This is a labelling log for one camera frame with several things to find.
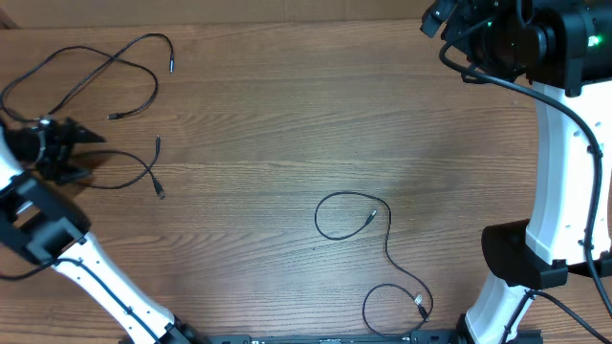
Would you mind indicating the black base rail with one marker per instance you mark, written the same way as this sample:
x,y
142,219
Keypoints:
x,y
417,337

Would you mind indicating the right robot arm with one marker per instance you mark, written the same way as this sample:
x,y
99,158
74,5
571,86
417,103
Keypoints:
x,y
559,54

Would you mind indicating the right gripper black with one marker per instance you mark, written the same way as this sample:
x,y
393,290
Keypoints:
x,y
467,11

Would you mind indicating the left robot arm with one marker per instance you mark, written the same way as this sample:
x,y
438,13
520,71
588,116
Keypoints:
x,y
48,230

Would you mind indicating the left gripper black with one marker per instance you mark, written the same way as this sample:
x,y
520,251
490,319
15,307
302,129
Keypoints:
x,y
60,141

